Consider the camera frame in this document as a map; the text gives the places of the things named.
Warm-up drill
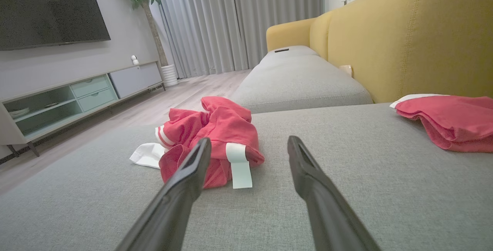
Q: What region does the grey green tv cabinet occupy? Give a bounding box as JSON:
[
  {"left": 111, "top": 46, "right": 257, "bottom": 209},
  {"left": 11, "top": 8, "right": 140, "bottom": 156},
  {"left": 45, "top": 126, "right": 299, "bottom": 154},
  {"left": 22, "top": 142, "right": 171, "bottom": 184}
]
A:
[{"left": 0, "top": 60, "right": 166, "bottom": 157}]

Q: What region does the red basketball jersey white trim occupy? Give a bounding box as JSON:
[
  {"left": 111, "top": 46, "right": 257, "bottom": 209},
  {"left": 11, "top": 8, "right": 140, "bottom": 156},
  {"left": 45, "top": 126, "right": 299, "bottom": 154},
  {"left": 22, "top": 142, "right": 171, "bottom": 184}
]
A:
[{"left": 129, "top": 96, "right": 265, "bottom": 190}]

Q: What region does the white ribbed plant pot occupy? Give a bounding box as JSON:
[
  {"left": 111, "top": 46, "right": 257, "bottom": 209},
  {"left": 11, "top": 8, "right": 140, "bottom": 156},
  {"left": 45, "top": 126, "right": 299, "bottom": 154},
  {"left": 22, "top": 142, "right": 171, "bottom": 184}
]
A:
[{"left": 161, "top": 64, "right": 179, "bottom": 87}]

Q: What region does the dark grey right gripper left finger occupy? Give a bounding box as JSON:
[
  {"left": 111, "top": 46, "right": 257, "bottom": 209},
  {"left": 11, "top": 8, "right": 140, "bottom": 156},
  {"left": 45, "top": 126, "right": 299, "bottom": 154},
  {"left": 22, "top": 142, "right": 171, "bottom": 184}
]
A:
[{"left": 116, "top": 137, "right": 212, "bottom": 251}]

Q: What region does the white bowls stack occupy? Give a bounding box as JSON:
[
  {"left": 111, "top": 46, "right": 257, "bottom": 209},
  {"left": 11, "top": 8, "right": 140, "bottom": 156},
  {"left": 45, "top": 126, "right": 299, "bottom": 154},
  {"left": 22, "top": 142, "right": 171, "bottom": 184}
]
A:
[{"left": 9, "top": 107, "right": 31, "bottom": 119}]

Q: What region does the yellow sofa backrest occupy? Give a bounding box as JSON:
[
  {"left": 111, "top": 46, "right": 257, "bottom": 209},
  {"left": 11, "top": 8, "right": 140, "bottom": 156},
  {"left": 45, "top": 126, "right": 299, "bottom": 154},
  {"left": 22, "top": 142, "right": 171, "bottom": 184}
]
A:
[{"left": 266, "top": 0, "right": 493, "bottom": 104}]

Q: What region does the grey curtain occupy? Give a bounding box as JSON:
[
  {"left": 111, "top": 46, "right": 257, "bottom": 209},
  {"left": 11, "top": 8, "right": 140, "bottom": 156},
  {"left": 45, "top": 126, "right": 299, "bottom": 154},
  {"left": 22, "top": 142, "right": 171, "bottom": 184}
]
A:
[
  {"left": 157, "top": 0, "right": 249, "bottom": 79},
  {"left": 230, "top": 0, "right": 324, "bottom": 70}
]

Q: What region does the black flat screen television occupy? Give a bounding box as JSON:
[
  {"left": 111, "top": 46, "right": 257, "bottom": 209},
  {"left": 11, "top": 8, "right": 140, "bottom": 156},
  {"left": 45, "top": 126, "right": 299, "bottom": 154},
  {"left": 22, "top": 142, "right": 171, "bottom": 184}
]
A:
[{"left": 0, "top": 0, "right": 111, "bottom": 51}]

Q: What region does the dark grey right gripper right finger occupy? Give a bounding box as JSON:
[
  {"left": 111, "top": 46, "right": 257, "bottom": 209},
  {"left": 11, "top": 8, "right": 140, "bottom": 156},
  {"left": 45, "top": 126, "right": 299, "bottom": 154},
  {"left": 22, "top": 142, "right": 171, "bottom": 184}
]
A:
[{"left": 287, "top": 136, "right": 382, "bottom": 251}]

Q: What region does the red shorts white side stripe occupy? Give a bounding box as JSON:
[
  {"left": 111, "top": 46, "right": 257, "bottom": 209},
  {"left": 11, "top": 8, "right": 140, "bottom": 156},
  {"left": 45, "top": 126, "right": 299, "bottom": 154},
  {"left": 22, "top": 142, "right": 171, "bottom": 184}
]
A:
[{"left": 389, "top": 94, "right": 493, "bottom": 153}]

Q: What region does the large grey sofa chaise cushion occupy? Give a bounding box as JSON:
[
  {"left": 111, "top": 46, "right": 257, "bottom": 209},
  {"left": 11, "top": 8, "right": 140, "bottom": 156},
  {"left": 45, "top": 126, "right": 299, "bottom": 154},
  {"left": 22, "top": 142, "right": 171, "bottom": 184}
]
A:
[{"left": 0, "top": 103, "right": 493, "bottom": 251}]

